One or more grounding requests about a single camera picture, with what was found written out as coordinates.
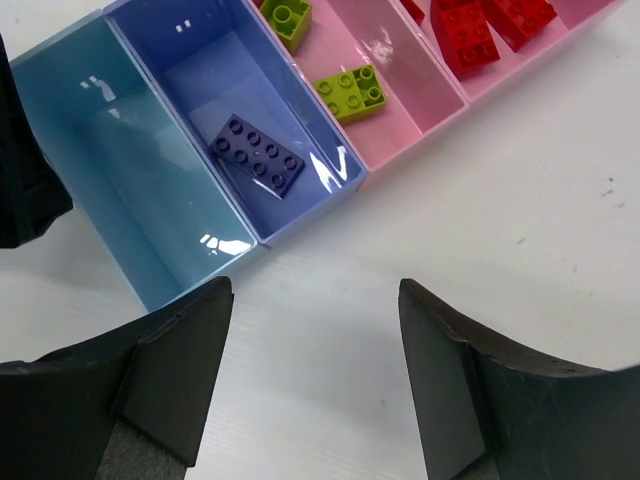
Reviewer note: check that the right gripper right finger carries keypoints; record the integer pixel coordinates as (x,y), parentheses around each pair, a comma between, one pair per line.
(488,406)

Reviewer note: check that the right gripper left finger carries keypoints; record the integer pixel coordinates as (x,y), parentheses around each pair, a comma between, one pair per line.
(131,403)

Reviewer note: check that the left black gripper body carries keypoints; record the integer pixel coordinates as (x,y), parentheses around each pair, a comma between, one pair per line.
(32,195)

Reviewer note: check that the purple lego plate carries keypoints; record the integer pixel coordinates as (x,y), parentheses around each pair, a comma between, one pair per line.
(257,155)

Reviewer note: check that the green lego brick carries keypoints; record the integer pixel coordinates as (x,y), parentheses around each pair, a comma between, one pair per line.
(353,95)
(290,19)

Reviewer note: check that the small red lego brick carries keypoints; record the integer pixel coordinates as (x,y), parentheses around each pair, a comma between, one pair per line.
(414,10)

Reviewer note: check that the light blue container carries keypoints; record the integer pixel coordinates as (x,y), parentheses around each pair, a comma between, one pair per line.
(127,164)

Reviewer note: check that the purple blue container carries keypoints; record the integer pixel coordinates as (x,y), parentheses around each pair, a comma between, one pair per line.
(212,59)

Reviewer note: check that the small pink container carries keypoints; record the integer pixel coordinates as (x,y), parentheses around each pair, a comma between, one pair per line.
(347,34)

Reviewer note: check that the large pink container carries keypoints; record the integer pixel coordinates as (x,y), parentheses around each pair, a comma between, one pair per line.
(572,18)

